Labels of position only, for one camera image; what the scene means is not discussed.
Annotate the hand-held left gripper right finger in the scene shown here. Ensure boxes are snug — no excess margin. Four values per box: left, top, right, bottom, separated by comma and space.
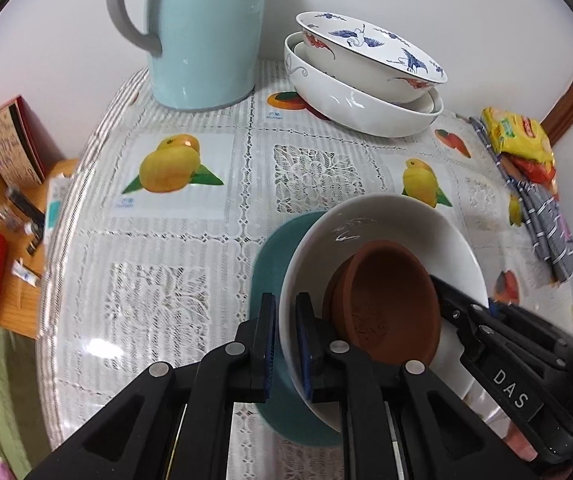
295, 294, 537, 480

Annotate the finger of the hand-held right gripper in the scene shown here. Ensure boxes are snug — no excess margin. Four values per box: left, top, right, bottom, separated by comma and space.
429, 275, 547, 423

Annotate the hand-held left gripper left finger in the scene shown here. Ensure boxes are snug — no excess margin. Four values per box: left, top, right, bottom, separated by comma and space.
24, 292, 277, 480

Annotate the blue plastic plate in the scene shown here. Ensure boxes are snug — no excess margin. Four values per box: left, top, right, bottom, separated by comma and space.
249, 210, 342, 448

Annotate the white bowl grey floral rim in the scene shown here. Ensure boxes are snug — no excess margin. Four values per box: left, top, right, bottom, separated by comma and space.
279, 194, 490, 433

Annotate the grey checked cloth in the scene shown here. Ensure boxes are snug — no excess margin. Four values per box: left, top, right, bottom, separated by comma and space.
469, 116, 573, 286

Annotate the fruit printed tablecloth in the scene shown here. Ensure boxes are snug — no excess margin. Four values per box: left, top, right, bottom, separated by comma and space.
41, 57, 573, 480

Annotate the red snack bag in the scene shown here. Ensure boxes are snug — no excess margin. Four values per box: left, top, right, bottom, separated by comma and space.
504, 152, 557, 183

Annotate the yellow snack bag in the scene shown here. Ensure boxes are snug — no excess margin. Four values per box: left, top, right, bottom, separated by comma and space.
481, 106, 555, 163

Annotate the large white bowl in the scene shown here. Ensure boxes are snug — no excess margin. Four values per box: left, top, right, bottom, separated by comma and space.
284, 31, 445, 137

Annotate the small white tube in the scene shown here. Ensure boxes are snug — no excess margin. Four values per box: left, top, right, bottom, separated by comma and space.
11, 259, 42, 288

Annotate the wooden side table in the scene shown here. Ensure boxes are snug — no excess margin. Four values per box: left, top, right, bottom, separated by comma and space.
0, 157, 82, 341

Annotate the white packet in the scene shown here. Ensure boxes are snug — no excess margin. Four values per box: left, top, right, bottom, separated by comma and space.
46, 172, 74, 241

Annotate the light green blanket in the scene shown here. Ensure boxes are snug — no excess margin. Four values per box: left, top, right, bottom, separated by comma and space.
0, 325, 50, 480

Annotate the blue crane patterned bowl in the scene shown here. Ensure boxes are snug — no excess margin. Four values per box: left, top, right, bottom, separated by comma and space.
295, 11, 448, 106

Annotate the small black item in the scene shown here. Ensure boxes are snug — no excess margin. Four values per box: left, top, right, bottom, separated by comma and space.
5, 187, 47, 233

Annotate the light blue thermos jug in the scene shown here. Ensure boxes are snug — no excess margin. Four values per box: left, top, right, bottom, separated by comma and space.
106, 0, 266, 111

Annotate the brown patterned box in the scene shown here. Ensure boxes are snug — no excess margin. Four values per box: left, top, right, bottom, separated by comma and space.
0, 95, 47, 186

